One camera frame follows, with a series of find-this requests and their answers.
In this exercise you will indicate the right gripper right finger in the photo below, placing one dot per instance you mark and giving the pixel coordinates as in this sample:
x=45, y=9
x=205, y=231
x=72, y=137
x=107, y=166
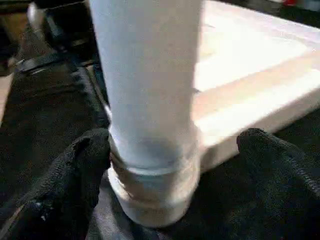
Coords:
x=282, y=175

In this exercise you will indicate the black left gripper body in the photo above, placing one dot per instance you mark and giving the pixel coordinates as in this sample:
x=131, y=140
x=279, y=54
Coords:
x=57, y=58

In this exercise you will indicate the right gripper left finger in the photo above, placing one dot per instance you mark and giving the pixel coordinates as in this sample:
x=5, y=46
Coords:
x=62, y=187

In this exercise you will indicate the white plastic table top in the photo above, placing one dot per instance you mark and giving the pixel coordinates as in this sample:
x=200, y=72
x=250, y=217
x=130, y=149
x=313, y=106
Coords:
x=250, y=75

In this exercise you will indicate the black work mat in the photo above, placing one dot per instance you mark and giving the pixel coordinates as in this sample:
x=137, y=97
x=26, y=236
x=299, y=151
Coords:
x=37, y=112

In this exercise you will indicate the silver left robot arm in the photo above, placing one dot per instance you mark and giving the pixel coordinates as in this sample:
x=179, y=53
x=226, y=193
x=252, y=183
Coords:
x=36, y=15

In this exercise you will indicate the white plastic table leg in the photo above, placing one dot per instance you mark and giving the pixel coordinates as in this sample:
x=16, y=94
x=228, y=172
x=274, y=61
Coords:
x=150, y=87

